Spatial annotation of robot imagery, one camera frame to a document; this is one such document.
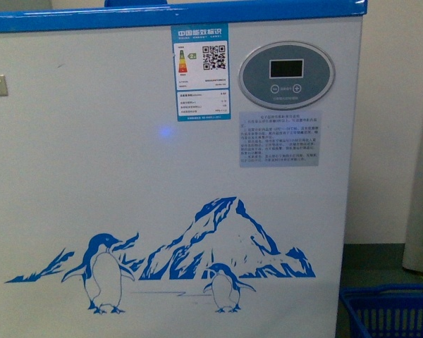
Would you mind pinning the blue energy label sticker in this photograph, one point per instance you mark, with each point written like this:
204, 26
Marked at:
201, 69

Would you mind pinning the white chest freezer blue rim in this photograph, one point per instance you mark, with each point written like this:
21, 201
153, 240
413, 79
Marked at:
117, 220

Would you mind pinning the white instruction sticker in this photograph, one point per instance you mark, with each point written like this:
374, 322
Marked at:
279, 139

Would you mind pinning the oval grey control panel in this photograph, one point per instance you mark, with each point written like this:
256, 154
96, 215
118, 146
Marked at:
286, 75

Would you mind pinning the blue plastic shopping basket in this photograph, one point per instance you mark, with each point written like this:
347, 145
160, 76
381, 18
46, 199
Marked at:
388, 310

